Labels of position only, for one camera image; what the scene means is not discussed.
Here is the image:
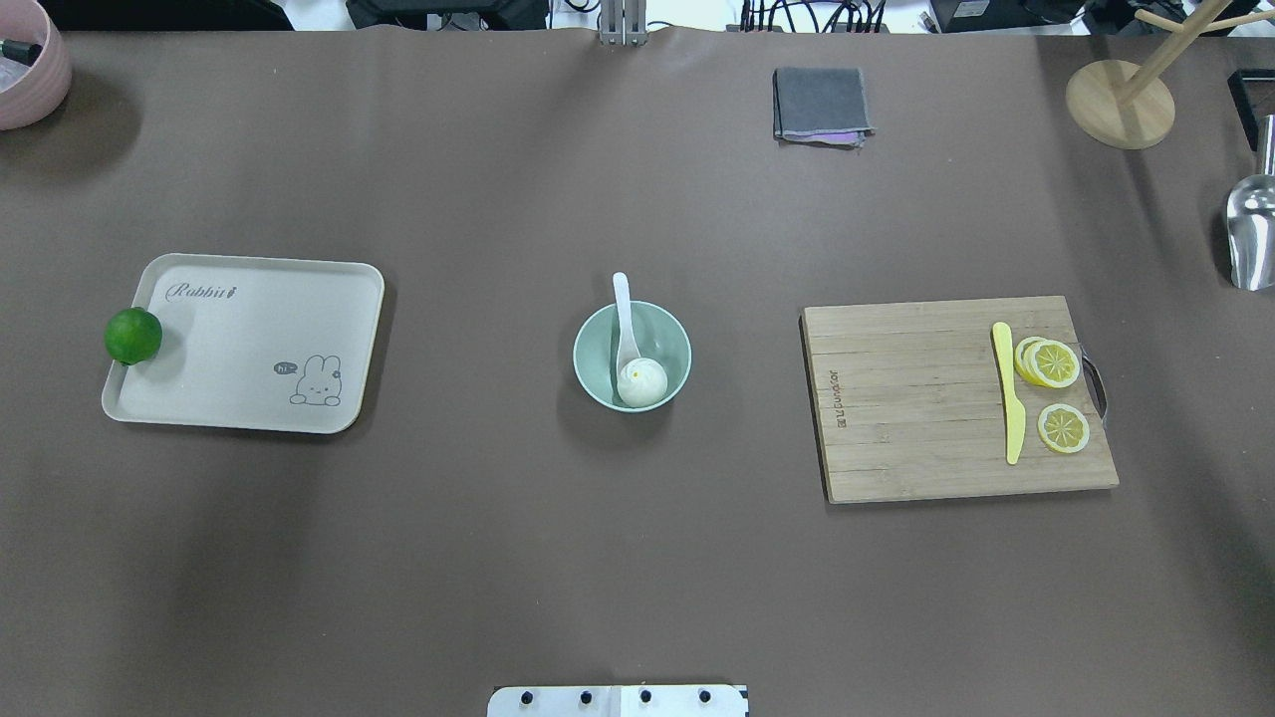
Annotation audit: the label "white ceramic soup spoon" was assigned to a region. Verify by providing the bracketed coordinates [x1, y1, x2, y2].
[612, 272, 641, 380]

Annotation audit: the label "white steamed bun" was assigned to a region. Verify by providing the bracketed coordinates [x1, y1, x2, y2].
[616, 356, 668, 408]

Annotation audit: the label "mint green bowl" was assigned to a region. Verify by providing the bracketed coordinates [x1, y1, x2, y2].
[572, 300, 694, 413]

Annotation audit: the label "pink bowl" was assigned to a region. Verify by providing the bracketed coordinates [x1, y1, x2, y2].
[1, 1, 71, 130]

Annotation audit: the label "bamboo cutting board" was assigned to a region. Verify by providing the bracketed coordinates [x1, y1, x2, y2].
[801, 296, 1119, 504]

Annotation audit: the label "grey folded cloth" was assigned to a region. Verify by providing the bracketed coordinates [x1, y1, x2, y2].
[771, 68, 876, 148]

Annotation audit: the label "yellow plastic knife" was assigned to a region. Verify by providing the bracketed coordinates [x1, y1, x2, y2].
[991, 322, 1026, 466]

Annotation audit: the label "cream rabbit serving tray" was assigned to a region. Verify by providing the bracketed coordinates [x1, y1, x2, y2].
[101, 253, 385, 434]

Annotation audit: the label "stacked lemon slices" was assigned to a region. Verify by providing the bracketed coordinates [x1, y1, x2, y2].
[1014, 336, 1081, 389]

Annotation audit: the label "single lemon slice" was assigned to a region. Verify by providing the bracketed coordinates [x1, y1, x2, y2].
[1035, 402, 1090, 454]

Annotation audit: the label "green lime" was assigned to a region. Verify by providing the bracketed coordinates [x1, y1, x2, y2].
[105, 306, 163, 364]

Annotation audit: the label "wooden mug tree stand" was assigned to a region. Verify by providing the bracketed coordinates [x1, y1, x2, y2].
[1065, 1, 1274, 151]

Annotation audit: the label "metal scoop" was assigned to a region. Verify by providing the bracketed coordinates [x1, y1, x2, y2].
[1225, 117, 1274, 292]

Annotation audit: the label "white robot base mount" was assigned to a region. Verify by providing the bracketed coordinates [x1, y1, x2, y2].
[486, 683, 750, 716]

